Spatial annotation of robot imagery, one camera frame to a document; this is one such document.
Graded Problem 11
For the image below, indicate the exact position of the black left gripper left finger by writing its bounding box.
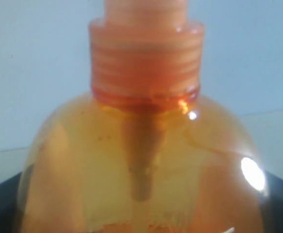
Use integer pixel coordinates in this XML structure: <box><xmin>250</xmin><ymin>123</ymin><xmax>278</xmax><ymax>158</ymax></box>
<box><xmin>0</xmin><ymin>173</ymin><xmax>27</xmax><ymax>233</ymax></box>

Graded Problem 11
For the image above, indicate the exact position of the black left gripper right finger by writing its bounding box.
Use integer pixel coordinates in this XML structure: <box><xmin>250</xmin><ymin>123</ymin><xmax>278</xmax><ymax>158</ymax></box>
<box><xmin>263</xmin><ymin>171</ymin><xmax>283</xmax><ymax>233</ymax></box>

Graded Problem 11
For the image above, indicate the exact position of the orange dish soap pump bottle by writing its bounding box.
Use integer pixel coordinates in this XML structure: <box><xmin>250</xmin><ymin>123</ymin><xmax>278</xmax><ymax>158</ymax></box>
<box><xmin>13</xmin><ymin>0</ymin><xmax>274</xmax><ymax>233</ymax></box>

